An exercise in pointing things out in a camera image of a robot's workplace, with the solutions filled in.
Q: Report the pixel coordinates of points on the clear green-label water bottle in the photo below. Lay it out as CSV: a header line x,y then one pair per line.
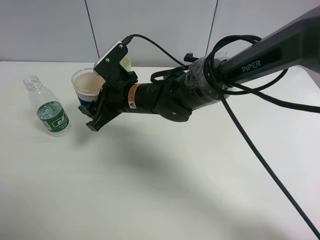
x,y
47,107

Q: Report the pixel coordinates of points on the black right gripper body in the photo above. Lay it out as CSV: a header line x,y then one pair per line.
x,y
117,101

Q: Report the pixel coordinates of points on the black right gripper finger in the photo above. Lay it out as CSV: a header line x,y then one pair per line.
x,y
100,117
91,109

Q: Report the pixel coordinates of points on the blue-sleeved paper cup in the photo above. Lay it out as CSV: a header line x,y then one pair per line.
x,y
87,85

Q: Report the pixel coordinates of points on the pale yellow plastic cup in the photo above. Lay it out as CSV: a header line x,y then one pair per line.
x,y
125,63

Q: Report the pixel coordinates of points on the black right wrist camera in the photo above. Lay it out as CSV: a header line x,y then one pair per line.
x,y
110,69

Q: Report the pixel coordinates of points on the teal plastic cup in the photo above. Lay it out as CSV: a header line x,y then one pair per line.
x,y
174,75

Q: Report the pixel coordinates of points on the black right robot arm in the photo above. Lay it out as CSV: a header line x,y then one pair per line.
x,y
175,93

